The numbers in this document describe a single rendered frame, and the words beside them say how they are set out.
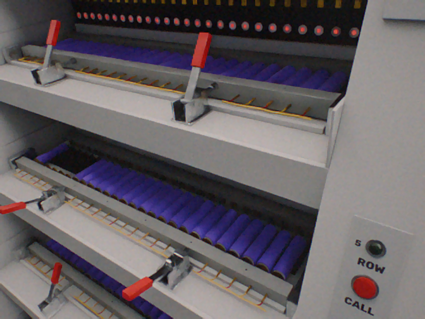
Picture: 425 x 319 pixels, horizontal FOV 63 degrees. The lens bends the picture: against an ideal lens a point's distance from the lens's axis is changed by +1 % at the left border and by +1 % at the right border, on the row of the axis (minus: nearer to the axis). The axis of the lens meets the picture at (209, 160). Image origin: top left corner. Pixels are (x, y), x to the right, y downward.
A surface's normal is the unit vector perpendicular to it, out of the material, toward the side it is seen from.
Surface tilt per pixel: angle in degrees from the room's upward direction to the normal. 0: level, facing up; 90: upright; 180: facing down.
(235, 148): 110
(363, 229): 90
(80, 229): 20
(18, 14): 90
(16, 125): 90
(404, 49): 90
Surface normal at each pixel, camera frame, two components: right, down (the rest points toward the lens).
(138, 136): -0.58, 0.48
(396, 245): -0.57, 0.18
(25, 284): -0.08, -0.83
